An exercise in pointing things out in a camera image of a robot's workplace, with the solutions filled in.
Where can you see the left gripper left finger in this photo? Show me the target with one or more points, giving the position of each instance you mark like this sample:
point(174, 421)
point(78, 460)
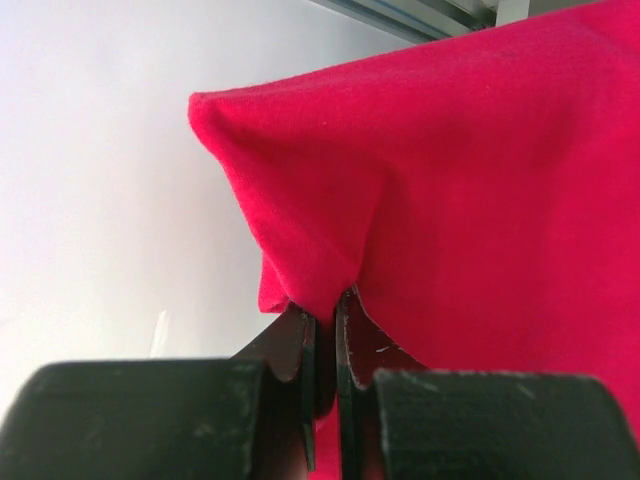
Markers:
point(249, 416)

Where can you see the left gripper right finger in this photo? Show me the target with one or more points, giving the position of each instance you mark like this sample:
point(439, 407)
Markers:
point(401, 420)

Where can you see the red t shirt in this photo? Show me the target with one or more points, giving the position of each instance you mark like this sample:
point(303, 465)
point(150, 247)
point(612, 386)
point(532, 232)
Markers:
point(480, 193)

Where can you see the aluminium frame rail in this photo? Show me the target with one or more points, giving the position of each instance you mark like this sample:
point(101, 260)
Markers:
point(419, 21)

